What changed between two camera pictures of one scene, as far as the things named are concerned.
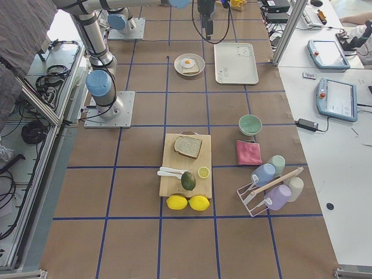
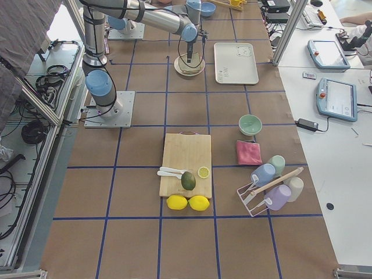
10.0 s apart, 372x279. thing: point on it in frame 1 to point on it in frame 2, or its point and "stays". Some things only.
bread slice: (188, 146) to (190, 67)
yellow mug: (237, 4) stays
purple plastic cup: (276, 197) stays
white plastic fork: (161, 173) stays
